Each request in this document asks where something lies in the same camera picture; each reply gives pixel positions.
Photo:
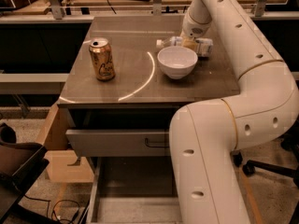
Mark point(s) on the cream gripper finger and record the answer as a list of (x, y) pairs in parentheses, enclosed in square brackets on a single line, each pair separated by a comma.
[(189, 43)]

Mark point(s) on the grey metal drawer cabinet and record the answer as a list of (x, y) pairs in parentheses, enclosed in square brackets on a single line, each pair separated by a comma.
[(137, 190)]

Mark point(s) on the clear plastic water bottle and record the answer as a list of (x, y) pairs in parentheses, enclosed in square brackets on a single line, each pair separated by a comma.
[(204, 45)]

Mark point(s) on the dark office chair left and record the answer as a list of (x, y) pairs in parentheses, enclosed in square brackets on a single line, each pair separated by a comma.
[(20, 166)]

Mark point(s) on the black chair base right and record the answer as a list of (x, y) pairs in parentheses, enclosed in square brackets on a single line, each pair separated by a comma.
[(268, 177)]

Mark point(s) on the black drawer handle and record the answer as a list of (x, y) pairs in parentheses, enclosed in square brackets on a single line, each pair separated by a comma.
[(148, 143)]

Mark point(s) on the white ceramic bowl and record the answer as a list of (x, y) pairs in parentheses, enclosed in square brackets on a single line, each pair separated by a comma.
[(177, 62)]

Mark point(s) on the gold soda can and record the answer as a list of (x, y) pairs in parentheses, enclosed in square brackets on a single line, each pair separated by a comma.
[(101, 54)]

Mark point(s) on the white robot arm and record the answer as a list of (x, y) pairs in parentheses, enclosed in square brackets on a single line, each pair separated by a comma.
[(203, 134)]

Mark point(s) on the open grey drawer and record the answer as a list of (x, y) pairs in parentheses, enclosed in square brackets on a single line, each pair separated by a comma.
[(117, 143)]

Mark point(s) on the wooden box on floor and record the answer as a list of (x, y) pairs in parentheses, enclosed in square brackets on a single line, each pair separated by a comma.
[(65, 166)]

